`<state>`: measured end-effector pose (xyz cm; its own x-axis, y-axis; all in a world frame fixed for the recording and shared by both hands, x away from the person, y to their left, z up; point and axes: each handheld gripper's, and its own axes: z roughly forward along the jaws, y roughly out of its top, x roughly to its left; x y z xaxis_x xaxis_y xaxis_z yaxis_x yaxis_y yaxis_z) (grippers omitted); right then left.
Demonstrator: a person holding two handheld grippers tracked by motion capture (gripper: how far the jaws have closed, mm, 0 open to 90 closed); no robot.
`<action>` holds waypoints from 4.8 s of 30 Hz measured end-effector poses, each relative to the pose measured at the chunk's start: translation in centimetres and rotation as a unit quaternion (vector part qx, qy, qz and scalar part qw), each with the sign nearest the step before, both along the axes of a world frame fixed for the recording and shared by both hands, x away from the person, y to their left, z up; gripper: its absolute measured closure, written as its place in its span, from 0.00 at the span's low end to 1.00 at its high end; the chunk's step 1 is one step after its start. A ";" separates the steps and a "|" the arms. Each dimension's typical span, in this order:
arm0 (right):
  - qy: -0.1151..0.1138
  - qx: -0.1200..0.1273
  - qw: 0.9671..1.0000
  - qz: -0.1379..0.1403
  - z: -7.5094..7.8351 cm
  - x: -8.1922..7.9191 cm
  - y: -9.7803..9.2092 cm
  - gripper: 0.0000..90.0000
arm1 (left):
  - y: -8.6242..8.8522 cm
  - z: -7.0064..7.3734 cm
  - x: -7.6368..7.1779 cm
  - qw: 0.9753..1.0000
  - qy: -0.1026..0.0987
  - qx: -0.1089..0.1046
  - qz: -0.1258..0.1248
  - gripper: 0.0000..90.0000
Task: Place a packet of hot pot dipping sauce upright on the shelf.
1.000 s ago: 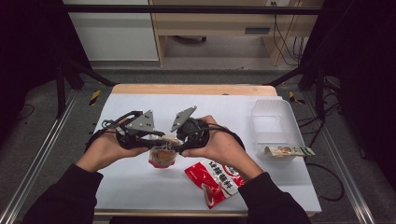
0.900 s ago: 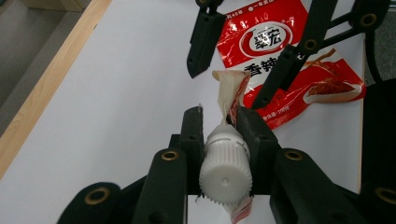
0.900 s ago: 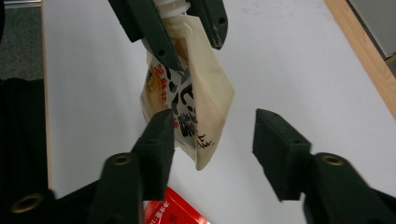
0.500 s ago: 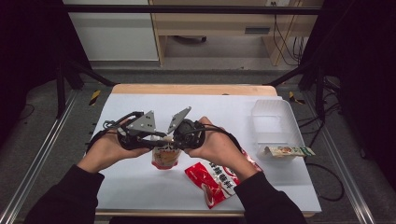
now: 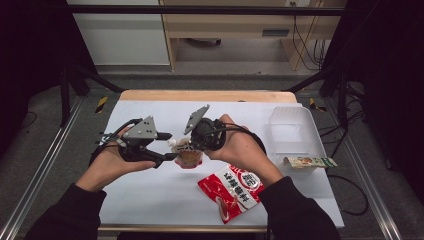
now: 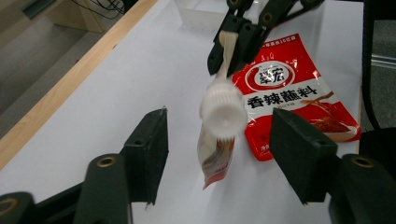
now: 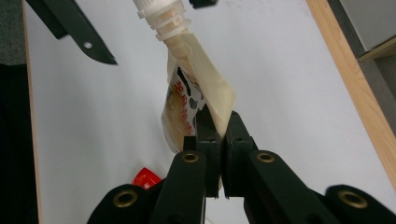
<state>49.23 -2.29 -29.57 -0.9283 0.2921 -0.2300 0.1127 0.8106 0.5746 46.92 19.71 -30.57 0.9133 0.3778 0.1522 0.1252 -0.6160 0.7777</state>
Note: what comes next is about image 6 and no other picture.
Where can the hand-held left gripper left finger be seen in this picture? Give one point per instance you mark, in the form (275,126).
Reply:
(148,155)

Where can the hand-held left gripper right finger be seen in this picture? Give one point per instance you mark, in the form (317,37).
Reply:
(302,152)

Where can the red seasoning packet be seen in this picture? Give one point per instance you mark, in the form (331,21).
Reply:
(280,77)

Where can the spout pouch with white cap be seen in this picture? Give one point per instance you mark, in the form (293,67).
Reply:
(222,115)

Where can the dark grey rectangular panel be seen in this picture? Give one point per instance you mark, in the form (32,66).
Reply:
(37,7)

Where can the aluminium floor rail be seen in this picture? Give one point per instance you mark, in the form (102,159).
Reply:
(386,60)

